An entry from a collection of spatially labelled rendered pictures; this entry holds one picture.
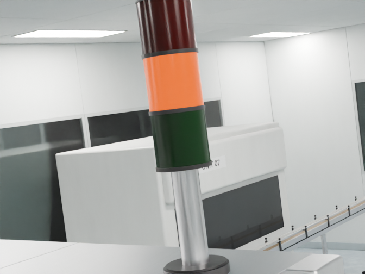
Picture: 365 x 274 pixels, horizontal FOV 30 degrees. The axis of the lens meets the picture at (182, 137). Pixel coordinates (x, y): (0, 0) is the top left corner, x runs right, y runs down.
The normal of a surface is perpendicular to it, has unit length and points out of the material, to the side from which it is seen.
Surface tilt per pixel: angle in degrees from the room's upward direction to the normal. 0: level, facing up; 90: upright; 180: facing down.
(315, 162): 90
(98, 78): 90
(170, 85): 90
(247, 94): 90
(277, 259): 0
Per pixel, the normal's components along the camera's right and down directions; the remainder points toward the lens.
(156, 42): -0.40, 0.10
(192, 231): 0.00, 0.05
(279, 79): -0.60, 0.11
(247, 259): -0.12, -0.99
